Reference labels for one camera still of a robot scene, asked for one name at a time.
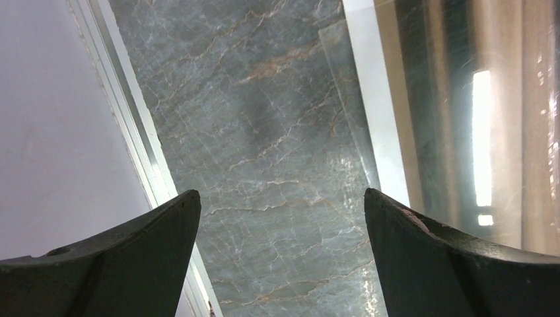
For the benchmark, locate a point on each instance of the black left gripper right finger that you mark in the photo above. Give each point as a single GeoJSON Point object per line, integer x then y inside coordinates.
{"type": "Point", "coordinates": [427, 268]}

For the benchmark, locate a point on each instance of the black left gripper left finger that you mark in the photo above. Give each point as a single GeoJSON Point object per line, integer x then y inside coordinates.
{"type": "Point", "coordinates": [137, 268]}

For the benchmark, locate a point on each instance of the aluminium rail frame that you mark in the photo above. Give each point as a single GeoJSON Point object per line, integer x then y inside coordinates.
{"type": "Point", "coordinates": [105, 45]}

